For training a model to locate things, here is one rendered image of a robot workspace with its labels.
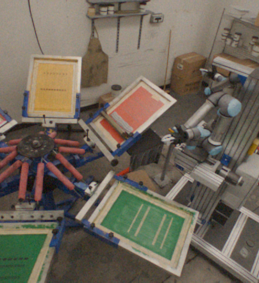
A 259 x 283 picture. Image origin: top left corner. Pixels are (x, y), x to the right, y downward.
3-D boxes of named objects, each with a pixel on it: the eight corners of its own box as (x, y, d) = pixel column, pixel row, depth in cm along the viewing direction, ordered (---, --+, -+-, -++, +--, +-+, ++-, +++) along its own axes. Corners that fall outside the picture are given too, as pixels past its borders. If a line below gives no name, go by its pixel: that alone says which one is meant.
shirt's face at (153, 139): (142, 121, 308) (142, 121, 307) (164, 141, 282) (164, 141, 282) (110, 132, 285) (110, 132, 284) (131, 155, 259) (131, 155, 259)
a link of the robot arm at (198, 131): (202, 138, 186) (206, 129, 180) (191, 141, 181) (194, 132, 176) (196, 132, 191) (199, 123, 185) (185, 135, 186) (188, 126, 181)
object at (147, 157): (154, 157, 307) (159, 137, 286) (159, 161, 302) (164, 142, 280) (125, 171, 285) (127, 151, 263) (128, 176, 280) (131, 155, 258)
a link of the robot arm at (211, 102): (216, 83, 188) (172, 129, 198) (226, 90, 181) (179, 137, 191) (220, 90, 196) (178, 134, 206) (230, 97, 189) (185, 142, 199)
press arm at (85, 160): (143, 137, 297) (143, 134, 293) (146, 140, 293) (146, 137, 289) (42, 176, 237) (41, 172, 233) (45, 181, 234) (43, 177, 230)
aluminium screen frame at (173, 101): (142, 77, 272) (141, 75, 269) (177, 103, 238) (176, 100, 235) (89, 123, 267) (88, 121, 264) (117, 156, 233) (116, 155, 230)
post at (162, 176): (162, 172, 374) (176, 122, 311) (172, 181, 361) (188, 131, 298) (151, 177, 363) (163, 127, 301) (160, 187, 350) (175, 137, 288)
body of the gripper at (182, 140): (174, 147, 174) (187, 143, 179) (175, 137, 169) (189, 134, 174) (168, 142, 180) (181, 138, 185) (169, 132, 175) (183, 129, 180)
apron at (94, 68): (106, 81, 463) (108, 22, 394) (108, 83, 458) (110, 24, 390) (80, 87, 437) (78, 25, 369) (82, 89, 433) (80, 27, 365)
